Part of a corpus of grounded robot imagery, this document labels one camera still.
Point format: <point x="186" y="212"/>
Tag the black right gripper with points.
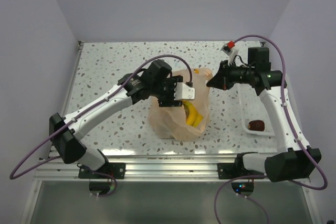
<point x="219" y="81"/>

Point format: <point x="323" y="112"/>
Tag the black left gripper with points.
<point x="170" y="101"/>

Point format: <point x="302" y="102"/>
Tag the banana print plastic bag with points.
<point x="171" y="122"/>

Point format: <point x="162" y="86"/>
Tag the yellow fake banana bunch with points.
<point x="193" y="118"/>

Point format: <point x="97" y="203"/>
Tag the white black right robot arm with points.
<point x="295" y="159"/>

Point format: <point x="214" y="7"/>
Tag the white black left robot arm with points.
<point x="68" y="131"/>

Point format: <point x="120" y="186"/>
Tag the dark red fake passionfruit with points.
<point x="256" y="125"/>

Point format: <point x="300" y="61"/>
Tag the white perforated plastic basket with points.
<point x="251" y="109"/>

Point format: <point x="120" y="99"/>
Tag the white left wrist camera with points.
<point x="183" y="92"/>

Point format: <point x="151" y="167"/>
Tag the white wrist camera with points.
<point x="183" y="92"/>
<point x="231" y="50"/>

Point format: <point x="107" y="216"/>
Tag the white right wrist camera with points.
<point x="231" y="50"/>

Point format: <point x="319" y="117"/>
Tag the aluminium table frame rail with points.
<point x="127" y="136"/>

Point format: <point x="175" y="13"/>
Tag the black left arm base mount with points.
<point x="106" y="171"/>

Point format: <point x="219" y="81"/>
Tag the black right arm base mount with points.
<point x="235" y="169"/>

